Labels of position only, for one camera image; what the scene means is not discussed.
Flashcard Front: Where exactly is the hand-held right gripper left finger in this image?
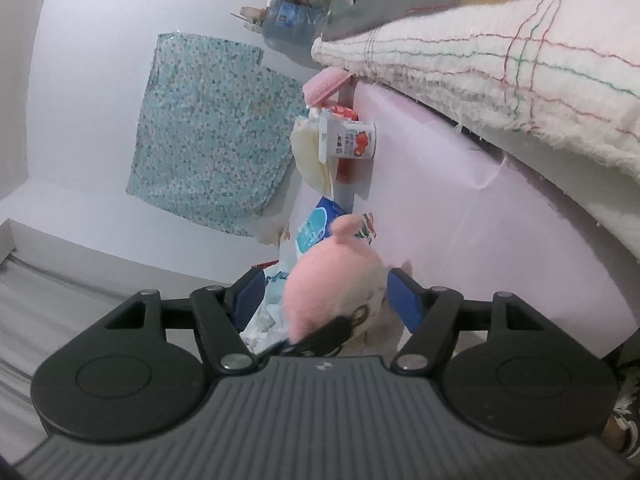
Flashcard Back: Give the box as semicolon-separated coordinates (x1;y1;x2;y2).
102;266;266;373

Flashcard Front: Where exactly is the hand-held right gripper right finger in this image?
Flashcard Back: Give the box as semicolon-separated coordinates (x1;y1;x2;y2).
387;267;551;376

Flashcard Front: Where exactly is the blue and white wipes pack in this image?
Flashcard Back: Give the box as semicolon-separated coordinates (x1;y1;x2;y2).
239;260;293;356

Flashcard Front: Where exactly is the pink plush toy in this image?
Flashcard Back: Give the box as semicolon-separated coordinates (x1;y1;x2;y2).
282;212;413;358

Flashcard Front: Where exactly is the white yogurt cup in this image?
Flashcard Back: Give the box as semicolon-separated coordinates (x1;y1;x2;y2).
317;107;377;162

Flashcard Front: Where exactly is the green printed packet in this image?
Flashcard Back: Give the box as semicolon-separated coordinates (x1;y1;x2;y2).
357;211;377;247

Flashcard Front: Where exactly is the white and blue tissue box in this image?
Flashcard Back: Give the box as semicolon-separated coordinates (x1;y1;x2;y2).
295;196;348;263

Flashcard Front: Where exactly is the cream plastic bag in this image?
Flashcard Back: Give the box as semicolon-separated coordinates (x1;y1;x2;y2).
291;109;337;198

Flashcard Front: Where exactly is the grey curtain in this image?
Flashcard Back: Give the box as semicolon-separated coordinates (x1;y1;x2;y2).
0;250;236;461

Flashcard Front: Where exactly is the pink plastic brush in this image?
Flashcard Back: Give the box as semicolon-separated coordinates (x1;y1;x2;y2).
302;69;352;106

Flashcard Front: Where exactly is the white fleece blanket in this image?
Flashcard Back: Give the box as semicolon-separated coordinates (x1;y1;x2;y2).
311;0;640;186

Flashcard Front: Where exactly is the large blue water bottle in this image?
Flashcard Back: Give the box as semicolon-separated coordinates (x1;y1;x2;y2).
261;0;331;48

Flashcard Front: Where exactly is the teal patterned wall cloth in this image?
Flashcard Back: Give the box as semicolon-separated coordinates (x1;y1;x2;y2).
125;32;308;238

